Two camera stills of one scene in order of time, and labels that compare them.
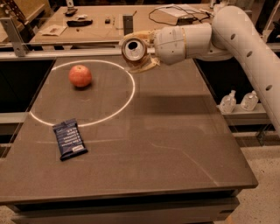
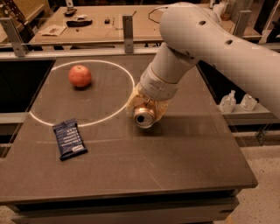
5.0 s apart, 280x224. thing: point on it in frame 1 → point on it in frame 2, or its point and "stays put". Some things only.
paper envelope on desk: [54, 30] stays put
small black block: [108, 21] stays put
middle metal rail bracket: [128, 24] stays put
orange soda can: [133, 51] → [144, 115]
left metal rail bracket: [18, 44] stays put
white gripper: [169, 43] → [157, 84]
